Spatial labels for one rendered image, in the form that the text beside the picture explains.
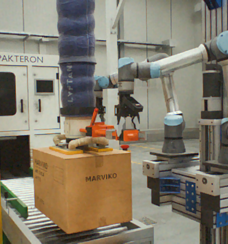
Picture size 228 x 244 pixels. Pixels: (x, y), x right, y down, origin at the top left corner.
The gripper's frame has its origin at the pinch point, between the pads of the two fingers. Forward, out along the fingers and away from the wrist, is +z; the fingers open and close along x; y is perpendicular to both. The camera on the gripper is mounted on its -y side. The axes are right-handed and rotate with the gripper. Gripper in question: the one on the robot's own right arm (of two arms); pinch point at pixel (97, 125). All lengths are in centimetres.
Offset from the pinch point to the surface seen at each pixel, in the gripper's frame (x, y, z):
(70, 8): -32, 38, -71
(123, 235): -13, 59, 59
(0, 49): 80, -833, -175
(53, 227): -39, 10, 66
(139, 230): -2, 58, 59
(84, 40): -25, 40, -53
